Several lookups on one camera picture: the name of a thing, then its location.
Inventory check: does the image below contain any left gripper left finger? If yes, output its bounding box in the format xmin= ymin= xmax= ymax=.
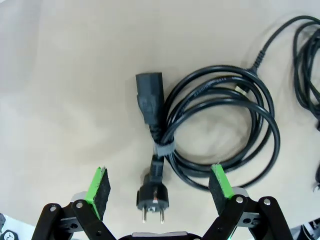
xmin=31 ymin=166 xmax=119 ymax=240

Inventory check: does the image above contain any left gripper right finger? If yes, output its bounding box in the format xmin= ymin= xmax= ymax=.
xmin=202 ymin=163 xmax=294 ymax=240

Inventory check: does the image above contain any black power cord with plug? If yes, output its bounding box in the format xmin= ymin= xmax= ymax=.
xmin=135 ymin=65 xmax=281 ymax=225

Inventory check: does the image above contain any black USB cable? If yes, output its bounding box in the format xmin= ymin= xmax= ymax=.
xmin=234 ymin=14 xmax=320 ymax=131

